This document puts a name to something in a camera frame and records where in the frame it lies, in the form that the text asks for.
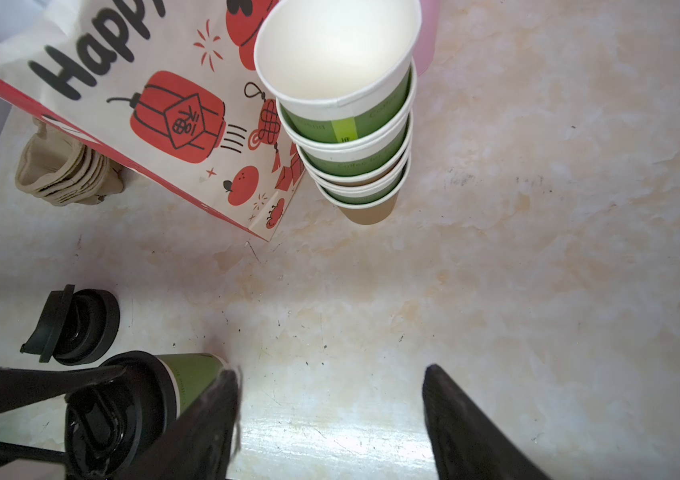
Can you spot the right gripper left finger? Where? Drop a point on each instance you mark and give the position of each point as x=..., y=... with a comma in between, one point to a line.
x=198, y=444

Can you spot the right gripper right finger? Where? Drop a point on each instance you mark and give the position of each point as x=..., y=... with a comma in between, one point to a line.
x=466, y=444

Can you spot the stack of black lids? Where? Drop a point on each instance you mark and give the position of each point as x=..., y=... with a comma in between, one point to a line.
x=75, y=327

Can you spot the white red paper bag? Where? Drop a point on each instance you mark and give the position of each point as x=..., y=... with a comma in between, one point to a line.
x=166, y=88

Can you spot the stack of paper cups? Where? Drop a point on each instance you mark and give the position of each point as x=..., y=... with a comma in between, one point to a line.
x=344, y=80

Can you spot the pink straw holder cup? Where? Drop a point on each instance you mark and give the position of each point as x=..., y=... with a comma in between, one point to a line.
x=426, y=44

